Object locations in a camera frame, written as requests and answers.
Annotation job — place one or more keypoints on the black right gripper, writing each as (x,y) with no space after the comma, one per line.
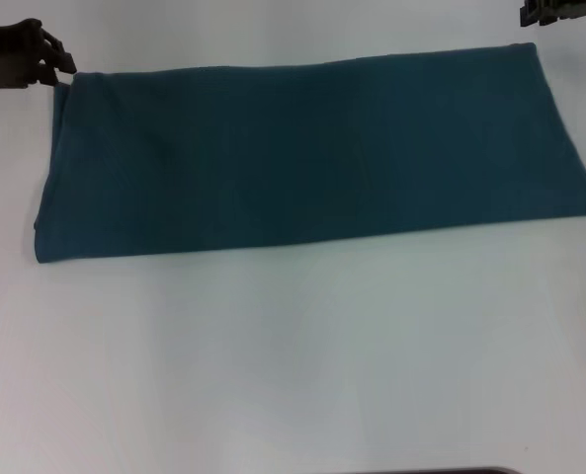
(574,7)

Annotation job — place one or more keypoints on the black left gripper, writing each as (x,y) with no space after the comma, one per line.
(6,54)

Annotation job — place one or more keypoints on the teal t-shirt with FREE print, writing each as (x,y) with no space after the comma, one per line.
(297,148)

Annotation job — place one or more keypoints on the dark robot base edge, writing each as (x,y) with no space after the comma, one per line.
(450,470)

